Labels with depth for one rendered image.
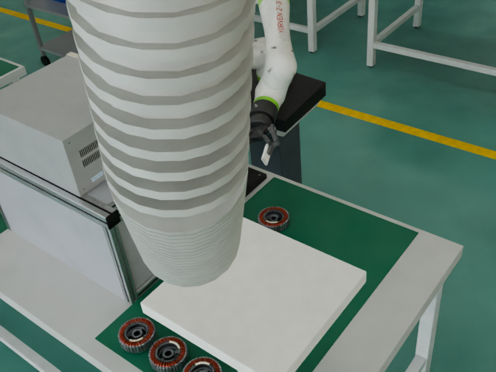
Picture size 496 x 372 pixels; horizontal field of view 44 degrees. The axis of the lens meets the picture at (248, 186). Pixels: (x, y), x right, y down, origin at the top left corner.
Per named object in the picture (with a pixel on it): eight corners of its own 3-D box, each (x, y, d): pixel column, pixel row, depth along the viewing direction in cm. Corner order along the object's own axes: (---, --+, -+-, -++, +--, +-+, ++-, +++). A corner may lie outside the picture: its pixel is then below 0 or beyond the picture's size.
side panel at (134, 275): (184, 249, 214) (168, 176, 194) (190, 252, 213) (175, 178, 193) (125, 300, 198) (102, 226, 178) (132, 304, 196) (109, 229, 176)
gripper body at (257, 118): (277, 125, 207) (271, 145, 202) (255, 131, 212) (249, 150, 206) (266, 109, 203) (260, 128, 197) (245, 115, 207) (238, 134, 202)
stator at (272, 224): (262, 211, 226) (261, 204, 224) (292, 214, 223) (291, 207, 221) (255, 232, 218) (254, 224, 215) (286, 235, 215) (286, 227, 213)
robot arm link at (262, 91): (283, 99, 224) (255, 88, 224) (294, 74, 215) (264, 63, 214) (275, 125, 216) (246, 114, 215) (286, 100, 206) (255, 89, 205)
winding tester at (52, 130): (85, 102, 228) (71, 51, 215) (170, 134, 205) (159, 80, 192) (-4, 154, 205) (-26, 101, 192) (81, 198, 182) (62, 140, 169)
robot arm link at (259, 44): (249, 71, 282) (248, 33, 269) (283, 69, 282) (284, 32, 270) (251, 86, 273) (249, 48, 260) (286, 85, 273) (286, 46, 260)
